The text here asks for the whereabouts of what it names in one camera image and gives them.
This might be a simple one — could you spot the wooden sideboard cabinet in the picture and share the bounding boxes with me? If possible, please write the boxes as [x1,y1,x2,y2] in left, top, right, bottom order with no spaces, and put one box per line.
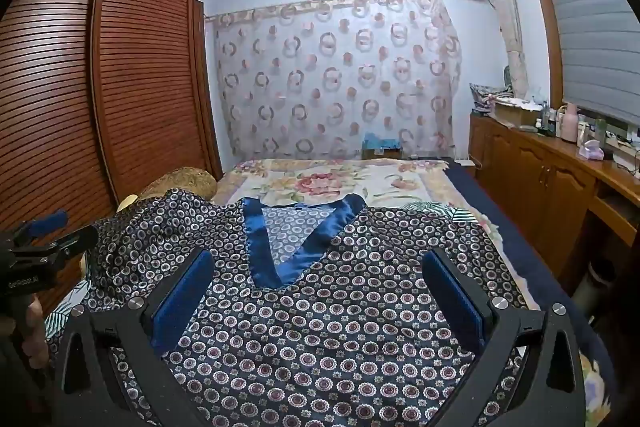
[469,114,639,282]

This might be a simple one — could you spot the person's left hand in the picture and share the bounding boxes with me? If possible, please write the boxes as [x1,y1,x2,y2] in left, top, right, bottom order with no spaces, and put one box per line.
[22,296,49,369]

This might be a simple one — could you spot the navy patterned silk shirt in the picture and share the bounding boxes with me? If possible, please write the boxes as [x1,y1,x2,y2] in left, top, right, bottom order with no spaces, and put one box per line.
[84,190,525,426]

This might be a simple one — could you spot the floral bed quilt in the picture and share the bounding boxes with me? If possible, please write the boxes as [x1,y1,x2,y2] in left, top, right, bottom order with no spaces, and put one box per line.
[211,157,609,423]

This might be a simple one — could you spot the patterned sheer curtain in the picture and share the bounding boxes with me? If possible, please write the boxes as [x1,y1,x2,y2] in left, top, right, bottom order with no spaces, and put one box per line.
[212,0,462,159]

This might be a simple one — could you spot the cardboard box with blue cloth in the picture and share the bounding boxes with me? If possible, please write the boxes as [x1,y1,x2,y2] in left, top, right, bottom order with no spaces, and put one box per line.
[361,132,402,159]

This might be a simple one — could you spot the gold brocade pillow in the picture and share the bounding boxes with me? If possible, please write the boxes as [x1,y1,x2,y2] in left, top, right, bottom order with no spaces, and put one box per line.
[117,167,218,212]

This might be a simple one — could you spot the cardboard box on cabinet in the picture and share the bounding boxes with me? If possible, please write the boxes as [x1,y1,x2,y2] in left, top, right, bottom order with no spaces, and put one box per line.
[494,98,542,128]

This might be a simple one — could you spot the pink thermos jug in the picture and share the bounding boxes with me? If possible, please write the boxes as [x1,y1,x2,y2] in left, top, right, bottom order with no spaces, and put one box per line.
[558,103,578,143]

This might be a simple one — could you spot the navy blue bed sheet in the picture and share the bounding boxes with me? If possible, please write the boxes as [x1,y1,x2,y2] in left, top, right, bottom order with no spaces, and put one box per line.
[445,158,618,405]

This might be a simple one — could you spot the grey window blind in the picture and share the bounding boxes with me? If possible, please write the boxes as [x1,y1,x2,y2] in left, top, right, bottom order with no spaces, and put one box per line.
[551,0,640,124]

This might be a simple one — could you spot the brown louvered wardrobe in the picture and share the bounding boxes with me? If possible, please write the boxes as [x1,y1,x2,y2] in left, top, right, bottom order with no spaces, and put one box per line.
[0,0,224,313]

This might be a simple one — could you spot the beige tied window curtain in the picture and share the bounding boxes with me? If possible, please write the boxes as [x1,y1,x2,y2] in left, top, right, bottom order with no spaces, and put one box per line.
[492,0,529,98]

